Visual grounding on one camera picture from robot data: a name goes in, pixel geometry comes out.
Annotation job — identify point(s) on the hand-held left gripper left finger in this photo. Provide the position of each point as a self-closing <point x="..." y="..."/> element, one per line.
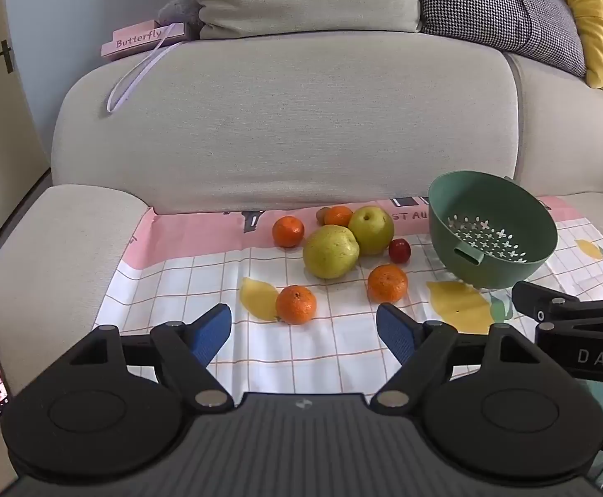
<point x="209" y="332"/>

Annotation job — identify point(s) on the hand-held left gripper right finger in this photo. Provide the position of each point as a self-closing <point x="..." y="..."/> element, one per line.
<point x="399" y="332"/>

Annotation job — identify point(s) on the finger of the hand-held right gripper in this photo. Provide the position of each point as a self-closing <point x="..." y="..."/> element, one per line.
<point x="550" y="303"/>

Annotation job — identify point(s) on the orange mandarin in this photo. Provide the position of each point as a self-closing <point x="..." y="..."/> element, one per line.
<point x="339" y="216"/>
<point x="296" y="304"/>
<point x="387" y="283"/>
<point x="288" y="231"/>

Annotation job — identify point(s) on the small red tomato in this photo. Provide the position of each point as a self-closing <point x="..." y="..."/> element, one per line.
<point x="399" y="250"/>

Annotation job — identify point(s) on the large yellow-green pear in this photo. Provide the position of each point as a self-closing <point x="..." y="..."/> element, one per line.
<point x="330" y="251"/>

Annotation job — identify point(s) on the green apple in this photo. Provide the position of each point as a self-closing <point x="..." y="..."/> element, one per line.
<point x="371" y="229"/>

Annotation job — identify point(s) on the green plastic colander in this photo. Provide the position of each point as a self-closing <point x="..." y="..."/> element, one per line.
<point x="488" y="202"/>

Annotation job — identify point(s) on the pink checked printed mat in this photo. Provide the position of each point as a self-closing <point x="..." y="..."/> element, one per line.
<point x="306" y="357"/>

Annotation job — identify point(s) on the brown kiwi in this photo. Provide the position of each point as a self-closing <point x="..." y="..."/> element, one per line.
<point x="322" y="214"/>

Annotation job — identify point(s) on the beige fabric sofa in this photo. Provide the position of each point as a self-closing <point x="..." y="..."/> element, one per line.
<point x="281" y="114"/>

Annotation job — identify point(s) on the houndstooth pillow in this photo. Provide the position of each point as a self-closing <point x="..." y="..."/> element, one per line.
<point x="513" y="5"/>

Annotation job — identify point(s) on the pink box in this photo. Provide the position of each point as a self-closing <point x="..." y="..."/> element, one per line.
<point x="136" y="39"/>

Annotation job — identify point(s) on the grey plush toy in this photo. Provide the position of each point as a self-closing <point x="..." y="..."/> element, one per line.
<point x="180" y="10"/>

